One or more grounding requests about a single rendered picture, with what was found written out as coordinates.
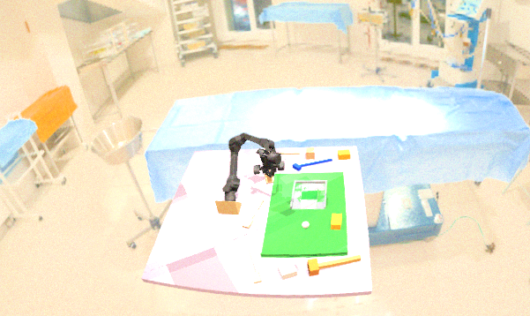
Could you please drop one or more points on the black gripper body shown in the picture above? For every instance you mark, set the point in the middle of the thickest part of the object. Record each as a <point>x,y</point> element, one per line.
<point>268,165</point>

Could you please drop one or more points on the blue putter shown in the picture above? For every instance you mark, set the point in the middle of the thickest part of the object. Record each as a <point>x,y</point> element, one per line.
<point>299,167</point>

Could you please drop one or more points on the green flat mat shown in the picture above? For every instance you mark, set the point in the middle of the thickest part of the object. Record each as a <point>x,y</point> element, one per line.
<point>284,231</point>

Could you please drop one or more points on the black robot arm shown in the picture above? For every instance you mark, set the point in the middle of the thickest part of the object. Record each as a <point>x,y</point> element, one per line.
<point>234,146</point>

